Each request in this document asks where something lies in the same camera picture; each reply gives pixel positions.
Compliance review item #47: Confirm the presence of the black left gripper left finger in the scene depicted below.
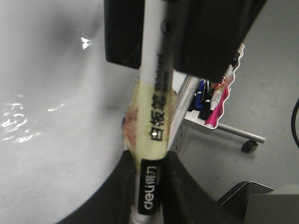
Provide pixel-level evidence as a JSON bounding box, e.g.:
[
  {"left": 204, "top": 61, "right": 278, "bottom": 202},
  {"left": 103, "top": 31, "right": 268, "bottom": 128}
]
[{"left": 104, "top": 0, "right": 145, "bottom": 69}]

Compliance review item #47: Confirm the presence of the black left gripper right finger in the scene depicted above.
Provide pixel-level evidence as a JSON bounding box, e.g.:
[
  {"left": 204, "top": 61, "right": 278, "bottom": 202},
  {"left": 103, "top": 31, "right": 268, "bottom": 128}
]
[{"left": 172, "top": 0, "right": 266, "bottom": 82}]

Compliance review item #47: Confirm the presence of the black and white whiteboard marker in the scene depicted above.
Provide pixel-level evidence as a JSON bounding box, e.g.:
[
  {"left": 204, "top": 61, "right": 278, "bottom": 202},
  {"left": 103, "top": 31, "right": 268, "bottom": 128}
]
[{"left": 131, "top": 0, "right": 178, "bottom": 224}]

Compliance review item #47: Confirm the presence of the white whiteboard stand leg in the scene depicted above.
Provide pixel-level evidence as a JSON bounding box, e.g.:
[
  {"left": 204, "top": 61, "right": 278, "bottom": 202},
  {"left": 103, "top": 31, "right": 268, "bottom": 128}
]
[{"left": 217, "top": 123, "right": 266, "bottom": 144}]

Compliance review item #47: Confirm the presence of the white whiteboard surface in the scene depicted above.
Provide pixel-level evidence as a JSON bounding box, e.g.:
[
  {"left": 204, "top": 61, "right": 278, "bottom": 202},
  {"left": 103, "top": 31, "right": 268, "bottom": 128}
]
[{"left": 0, "top": 0, "right": 187, "bottom": 224}]

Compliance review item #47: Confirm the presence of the white marker in tray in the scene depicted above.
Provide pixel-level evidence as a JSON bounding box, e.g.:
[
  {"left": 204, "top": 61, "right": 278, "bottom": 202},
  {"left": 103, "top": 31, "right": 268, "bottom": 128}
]
[{"left": 210, "top": 88, "right": 224, "bottom": 113}]

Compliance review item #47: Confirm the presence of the blue marker in tray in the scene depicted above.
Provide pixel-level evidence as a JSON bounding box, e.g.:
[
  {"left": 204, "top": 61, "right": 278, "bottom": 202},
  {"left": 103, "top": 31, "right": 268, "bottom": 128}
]
[{"left": 194, "top": 79, "right": 209, "bottom": 111}]

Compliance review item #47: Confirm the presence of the black marker in tray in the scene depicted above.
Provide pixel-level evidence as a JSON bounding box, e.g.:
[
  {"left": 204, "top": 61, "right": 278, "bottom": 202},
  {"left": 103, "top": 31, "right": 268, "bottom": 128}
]
[{"left": 199, "top": 84, "right": 214, "bottom": 120}]

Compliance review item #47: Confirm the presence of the white marker tray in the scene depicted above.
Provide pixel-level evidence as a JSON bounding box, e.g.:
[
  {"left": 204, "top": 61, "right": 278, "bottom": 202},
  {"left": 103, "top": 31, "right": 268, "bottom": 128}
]
[{"left": 184, "top": 43, "right": 245, "bottom": 134}]

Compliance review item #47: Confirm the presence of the pink marker in tray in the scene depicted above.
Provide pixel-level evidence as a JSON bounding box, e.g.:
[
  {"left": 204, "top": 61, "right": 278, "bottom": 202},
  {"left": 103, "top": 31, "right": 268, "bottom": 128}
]
[{"left": 205, "top": 87, "right": 229, "bottom": 128}]

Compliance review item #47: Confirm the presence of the red ball taped to marker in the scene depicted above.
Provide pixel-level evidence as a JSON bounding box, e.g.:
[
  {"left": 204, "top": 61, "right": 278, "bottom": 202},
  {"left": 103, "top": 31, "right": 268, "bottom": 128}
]
[{"left": 121, "top": 93, "right": 138, "bottom": 152}]

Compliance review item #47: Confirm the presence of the black caster wheel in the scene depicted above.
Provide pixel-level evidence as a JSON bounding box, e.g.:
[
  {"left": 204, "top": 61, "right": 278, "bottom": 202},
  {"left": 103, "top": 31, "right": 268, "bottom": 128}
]
[{"left": 241, "top": 140, "right": 258, "bottom": 154}]

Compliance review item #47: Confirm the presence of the grey metal box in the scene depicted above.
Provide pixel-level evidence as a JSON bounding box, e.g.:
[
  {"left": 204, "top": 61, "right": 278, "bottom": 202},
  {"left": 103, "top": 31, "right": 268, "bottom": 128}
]
[{"left": 218, "top": 182, "right": 299, "bottom": 224}]

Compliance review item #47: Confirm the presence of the black cable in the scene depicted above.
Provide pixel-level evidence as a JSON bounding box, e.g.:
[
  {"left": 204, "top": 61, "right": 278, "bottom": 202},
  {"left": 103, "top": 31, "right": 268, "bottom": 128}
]
[{"left": 291, "top": 98, "right": 299, "bottom": 149}]

